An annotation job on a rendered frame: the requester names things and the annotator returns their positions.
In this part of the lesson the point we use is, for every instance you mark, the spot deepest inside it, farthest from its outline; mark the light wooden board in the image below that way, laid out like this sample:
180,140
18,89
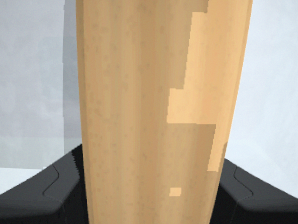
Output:
157,85

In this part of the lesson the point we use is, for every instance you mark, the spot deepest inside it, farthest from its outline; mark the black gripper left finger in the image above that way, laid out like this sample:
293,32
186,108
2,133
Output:
56,195

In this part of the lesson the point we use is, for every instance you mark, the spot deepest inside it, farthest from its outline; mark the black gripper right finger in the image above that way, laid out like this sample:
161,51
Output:
242,198

